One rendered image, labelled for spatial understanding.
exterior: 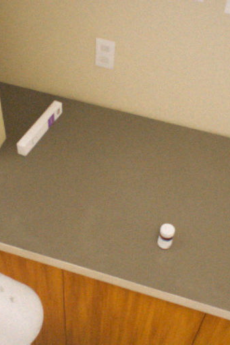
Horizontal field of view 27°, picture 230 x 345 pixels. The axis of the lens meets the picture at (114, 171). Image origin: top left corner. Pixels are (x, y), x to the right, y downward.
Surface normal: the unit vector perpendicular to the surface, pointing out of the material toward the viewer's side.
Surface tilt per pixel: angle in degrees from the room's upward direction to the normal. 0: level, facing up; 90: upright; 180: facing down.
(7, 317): 46
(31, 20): 90
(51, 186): 0
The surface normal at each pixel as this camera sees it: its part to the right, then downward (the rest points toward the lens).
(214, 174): 0.05, -0.67
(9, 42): -0.29, 0.70
